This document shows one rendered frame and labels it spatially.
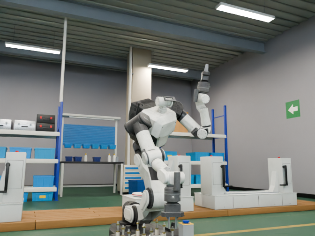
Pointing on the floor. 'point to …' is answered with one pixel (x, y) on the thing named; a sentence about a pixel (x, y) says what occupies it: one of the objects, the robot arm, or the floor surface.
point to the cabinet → (132, 171)
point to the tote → (136, 186)
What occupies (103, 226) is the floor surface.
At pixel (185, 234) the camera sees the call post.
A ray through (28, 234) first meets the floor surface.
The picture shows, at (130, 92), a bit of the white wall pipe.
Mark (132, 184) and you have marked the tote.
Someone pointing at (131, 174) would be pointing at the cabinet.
